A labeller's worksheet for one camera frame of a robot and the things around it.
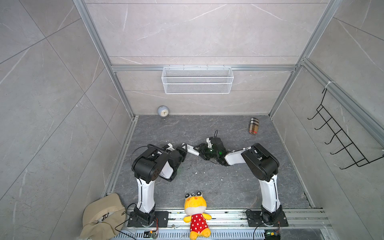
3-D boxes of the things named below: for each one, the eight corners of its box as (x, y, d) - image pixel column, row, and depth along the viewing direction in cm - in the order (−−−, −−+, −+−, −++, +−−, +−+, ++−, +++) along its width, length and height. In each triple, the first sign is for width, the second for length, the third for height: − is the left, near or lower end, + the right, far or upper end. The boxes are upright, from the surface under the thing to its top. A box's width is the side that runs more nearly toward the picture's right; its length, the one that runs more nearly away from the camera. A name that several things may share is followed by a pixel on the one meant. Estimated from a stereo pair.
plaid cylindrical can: (248, 134, 111) (249, 131, 108) (249, 119, 121) (251, 116, 118) (256, 136, 110) (258, 133, 107) (257, 121, 120) (259, 118, 117)
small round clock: (159, 120, 120) (156, 112, 113) (160, 113, 125) (158, 105, 118) (168, 120, 120) (167, 112, 113) (169, 113, 125) (168, 105, 118)
